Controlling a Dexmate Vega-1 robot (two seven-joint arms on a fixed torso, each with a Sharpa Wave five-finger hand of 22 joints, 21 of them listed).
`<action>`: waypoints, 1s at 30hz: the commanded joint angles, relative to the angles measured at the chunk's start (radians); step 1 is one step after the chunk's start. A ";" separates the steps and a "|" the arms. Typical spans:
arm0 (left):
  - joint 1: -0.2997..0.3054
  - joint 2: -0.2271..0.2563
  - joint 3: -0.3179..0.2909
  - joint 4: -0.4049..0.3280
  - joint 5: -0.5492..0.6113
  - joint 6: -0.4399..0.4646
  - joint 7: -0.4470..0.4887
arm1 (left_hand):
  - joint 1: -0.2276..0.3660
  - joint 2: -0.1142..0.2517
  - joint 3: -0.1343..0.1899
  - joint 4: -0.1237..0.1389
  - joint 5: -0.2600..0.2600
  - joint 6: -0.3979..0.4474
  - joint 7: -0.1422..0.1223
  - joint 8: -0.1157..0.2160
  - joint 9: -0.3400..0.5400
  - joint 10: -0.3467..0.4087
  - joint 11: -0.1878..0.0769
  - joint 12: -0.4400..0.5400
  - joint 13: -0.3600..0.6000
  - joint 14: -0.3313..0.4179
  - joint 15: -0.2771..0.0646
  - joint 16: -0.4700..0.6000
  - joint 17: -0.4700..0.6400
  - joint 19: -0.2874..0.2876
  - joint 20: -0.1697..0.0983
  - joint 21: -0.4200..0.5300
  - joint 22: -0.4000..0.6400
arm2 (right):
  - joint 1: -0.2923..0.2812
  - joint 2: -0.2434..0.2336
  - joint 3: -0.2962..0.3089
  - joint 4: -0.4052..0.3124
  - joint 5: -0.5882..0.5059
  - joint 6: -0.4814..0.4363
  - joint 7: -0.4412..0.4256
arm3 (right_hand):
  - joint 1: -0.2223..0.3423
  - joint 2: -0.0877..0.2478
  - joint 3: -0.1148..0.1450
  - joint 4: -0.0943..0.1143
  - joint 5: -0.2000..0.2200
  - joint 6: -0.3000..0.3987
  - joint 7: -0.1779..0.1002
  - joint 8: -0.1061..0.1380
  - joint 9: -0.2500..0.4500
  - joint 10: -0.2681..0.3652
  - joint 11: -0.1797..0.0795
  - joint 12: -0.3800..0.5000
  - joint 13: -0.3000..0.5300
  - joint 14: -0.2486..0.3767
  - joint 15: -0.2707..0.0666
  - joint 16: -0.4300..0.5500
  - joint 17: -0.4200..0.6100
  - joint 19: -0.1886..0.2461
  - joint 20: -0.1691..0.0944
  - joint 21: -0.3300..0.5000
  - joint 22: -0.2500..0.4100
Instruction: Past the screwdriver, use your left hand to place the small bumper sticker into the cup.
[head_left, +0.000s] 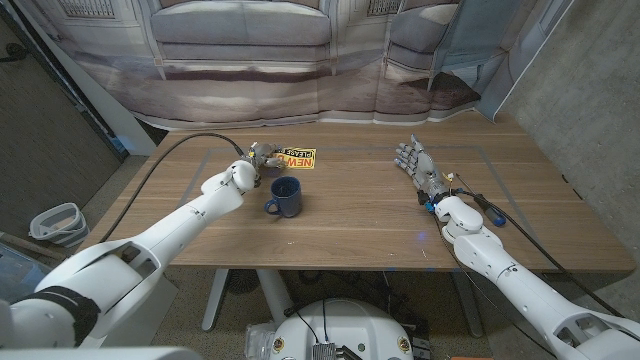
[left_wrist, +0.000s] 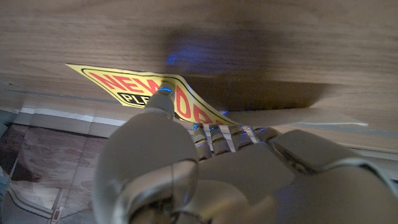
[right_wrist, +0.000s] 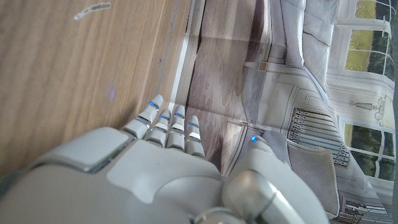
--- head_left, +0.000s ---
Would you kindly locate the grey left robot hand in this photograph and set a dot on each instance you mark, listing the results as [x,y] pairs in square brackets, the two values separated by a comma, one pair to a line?
[262,156]

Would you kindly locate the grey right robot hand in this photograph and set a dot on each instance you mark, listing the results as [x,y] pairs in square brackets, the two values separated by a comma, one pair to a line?
[425,170]

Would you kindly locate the yellow new driver bumper sticker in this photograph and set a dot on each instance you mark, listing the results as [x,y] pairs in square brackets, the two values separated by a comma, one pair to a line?
[302,159]

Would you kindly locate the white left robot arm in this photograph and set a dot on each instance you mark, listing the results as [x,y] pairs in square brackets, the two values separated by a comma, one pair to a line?
[175,225]

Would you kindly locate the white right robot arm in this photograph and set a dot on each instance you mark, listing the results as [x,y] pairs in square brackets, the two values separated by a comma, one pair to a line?
[525,290]

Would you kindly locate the black and blue screwdriver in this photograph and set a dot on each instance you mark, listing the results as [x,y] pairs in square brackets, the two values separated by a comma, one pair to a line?
[492,214]

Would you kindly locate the dark blue ceramic mug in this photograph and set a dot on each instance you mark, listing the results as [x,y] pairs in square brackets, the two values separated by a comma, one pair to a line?
[287,200]

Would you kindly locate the printed living room backdrop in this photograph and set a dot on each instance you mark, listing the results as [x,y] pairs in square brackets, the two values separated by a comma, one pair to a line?
[240,60]

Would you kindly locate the black round grille object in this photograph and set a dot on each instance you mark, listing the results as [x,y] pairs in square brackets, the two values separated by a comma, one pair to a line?
[242,281]

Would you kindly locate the white table leg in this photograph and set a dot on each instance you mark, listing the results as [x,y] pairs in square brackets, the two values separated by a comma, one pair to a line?
[275,295]
[215,300]

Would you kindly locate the grey table leg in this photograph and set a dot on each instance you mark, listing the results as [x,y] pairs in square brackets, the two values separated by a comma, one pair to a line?
[469,305]

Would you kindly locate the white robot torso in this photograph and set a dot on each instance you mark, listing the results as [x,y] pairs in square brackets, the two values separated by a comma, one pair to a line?
[345,330]

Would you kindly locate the clear plastic packaging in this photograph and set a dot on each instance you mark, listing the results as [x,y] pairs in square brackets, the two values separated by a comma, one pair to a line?
[257,340]

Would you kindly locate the grey and white bucket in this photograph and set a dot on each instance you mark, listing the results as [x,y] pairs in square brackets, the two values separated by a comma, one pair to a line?
[60,232]

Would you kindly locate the white backdrop stand post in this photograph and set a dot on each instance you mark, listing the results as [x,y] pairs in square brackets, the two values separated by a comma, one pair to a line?
[115,115]

